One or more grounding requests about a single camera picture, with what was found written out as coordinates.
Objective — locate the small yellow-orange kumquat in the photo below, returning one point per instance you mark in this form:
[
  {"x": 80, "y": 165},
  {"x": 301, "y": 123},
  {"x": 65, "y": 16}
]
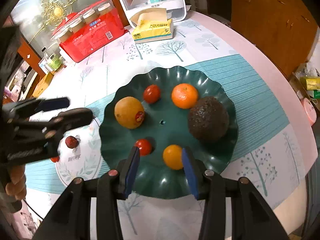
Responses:
[{"x": 172, "y": 157}]

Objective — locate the glass sliding door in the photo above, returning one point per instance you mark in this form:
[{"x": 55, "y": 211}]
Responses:
[{"x": 39, "y": 18}]

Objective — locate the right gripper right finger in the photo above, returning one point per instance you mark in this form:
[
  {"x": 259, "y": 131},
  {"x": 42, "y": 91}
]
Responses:
[{"x": 252, "y": 217}]

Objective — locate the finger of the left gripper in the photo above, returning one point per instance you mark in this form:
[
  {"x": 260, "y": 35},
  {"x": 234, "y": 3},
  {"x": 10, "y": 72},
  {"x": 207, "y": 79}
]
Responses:
[
  {"x": 29, "y": 107},
  {"x": 68, "y": 120}
]

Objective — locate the green label bottle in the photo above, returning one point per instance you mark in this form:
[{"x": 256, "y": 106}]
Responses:
[{"x": 54, "y": 62}]

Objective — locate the yellow green snack bag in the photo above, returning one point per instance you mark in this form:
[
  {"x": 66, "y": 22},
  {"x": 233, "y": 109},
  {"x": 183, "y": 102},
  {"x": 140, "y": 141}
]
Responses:
[{"x": 308, "y": 76}]

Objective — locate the yellow orange with sticker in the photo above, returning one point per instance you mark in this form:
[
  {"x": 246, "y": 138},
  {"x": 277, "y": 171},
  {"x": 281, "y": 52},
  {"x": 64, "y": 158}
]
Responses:
[{"x": 129, "y": 112}]

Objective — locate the tree print tablecloth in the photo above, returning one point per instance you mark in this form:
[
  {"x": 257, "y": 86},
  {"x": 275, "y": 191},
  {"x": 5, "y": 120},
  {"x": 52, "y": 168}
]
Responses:
[{"x": 207, "y": 39}]

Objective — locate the red paper cup package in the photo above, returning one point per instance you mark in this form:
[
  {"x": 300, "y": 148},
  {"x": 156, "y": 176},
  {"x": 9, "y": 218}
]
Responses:
[{"x": 85, "y": 32}]

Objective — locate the pink plastic stool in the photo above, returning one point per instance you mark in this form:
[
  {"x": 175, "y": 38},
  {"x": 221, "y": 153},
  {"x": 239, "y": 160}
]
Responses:
[{"x": 309, "y": 110}]

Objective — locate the yellow tissue box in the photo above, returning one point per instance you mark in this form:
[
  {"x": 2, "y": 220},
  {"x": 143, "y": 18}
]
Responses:
[{"x": 152, "y": 24}]

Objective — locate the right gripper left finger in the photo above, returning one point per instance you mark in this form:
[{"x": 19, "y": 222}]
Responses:
[{"x": 69, "y": 217}]

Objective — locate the dark avocado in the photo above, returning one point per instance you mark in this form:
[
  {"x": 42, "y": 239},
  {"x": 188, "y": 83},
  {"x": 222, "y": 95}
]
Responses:
[{"x": 208, "y": 120}]

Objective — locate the person left hand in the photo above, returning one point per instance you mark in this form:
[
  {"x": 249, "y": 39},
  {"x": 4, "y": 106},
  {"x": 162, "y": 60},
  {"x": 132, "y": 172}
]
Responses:
[{"x": 17, "y": 187}]

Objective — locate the red cherry tomato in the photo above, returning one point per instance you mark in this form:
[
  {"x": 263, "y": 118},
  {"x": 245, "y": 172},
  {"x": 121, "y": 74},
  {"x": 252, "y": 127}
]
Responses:
[
  {"x": 152, "y": 94},
  {"x": 55, "y": 159},
  {"x": 144, "y": 146}
]

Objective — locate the yellow cardboard box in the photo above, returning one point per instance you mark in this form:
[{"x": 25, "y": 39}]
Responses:
[{"x": 42, "y": 85}]

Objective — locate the dark green scalloped plate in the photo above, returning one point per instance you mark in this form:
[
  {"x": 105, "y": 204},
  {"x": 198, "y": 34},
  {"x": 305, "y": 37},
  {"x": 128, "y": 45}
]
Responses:
[{"x": 164, "y": 125}]

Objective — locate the white round printed placemat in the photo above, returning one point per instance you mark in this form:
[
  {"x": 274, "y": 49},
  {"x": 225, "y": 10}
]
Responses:
[{"x": 85, "y": 160}]

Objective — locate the dark red lychee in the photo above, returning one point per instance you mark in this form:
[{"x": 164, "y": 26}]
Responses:
[{"x": 72, "y": 142}]

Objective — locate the brown wooden cabinet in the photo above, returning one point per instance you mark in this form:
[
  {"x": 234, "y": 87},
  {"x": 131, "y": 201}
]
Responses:
[{"x": 284, "y": 30}]

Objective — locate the orange tangerine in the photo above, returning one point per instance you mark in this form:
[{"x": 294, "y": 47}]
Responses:
[{"x": 184, "y": 96}]

